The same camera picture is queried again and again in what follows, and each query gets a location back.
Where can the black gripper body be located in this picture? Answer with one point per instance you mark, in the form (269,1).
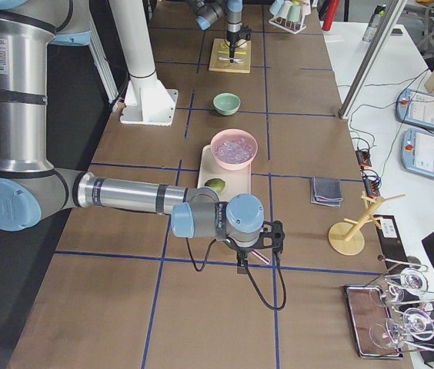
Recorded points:
(242,252)
(233,38)

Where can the white plastic spoon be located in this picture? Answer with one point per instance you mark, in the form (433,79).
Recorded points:
(232,60)

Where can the green ceramic bowl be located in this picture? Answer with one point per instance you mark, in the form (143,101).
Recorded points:
(226,103)

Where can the pink bowl with ice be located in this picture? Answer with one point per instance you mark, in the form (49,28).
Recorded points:
(233,149)

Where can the bamboo cutting board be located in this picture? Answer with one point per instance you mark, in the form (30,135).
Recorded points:
(220,48)

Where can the white cup rack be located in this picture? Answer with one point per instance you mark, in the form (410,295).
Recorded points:
(290,15)

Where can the beige plastic tray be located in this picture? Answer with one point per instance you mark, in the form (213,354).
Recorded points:
(236,182)

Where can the folded grey cloth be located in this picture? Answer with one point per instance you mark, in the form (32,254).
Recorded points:
(326,191)

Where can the green lime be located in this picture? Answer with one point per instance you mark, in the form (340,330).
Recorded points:
(216,184)

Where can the wooden mug tree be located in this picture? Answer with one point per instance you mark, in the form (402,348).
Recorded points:
(346,237)

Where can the metal tray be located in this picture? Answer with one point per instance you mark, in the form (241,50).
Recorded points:
(365,309)

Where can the wine glass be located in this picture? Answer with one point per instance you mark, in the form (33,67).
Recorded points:
(408,287)
(414,329)

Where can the lower teach pendant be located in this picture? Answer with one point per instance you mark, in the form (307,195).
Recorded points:
(417,152)

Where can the teach pendant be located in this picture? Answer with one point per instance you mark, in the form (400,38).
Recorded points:
(417,152)
(416,108)

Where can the upper teach pendant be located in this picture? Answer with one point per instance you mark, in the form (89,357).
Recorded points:
(416,108)

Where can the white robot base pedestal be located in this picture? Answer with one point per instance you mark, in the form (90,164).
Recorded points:
(147,101)

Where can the aluminium frame post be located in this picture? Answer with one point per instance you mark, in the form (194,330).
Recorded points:
(379,29)

